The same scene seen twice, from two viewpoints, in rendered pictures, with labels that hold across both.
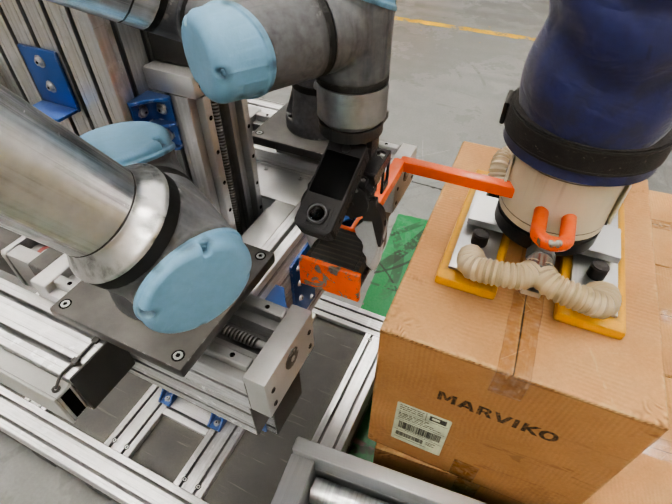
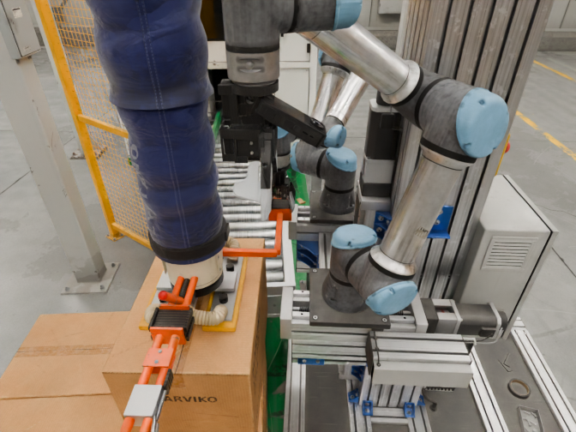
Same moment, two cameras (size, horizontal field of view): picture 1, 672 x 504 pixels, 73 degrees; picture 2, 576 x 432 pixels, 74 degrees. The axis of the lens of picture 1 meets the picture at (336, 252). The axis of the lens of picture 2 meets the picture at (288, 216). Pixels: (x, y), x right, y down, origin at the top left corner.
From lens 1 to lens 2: 167 cm
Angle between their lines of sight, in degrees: 99
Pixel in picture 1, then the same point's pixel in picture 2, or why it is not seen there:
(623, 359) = not seen: hidden behind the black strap
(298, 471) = (289, 279)
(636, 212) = (129, 332)
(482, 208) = (230, 279)
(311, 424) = (310, 375)
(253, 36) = not seen: hidden behind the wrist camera
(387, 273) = not seen: outside the picture
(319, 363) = (327, 416)
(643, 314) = (156, 269)
